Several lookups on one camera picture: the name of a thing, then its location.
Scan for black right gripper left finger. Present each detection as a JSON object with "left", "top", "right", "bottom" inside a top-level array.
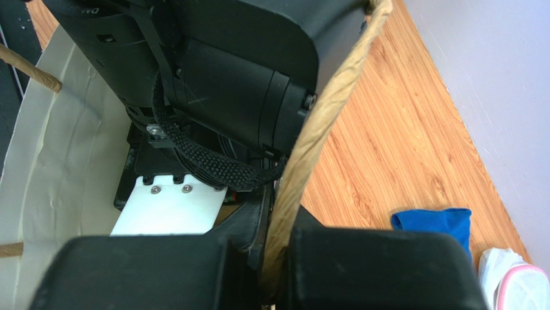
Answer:
[{"left": 30, "top": 235, "right": 260, "bottom": 309}]

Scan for white pink mesh pouches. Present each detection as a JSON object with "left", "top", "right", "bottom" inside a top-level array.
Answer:
[{"left": 478, "top": 248, "right": 549, "bottom": 310}]

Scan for blue cloth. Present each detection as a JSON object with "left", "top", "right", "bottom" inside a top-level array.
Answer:
[{"left": 390, "top": 208, "right": 473, "bottom": 261}]

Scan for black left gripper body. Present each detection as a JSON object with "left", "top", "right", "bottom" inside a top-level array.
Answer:
[{"left": 114, "top": 124, "right": 276, "bottom": 267}]

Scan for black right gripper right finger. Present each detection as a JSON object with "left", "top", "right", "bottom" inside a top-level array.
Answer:
[{"left": 279, "top": 207, "right": 487, "bottom": 309}]

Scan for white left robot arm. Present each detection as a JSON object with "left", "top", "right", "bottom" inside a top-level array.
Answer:
[{"left": 45, "top": 1, "right": 367, "bottom": 269}]

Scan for brown paper bag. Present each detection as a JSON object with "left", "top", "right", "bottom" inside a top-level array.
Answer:
[{"left": 1, "top": 1, "right": 392, "bottom": 309}]

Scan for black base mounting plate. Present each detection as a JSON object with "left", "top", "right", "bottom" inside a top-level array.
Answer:
[{"left": 1, "top": 1, "right": 42, "bottom": 169}]

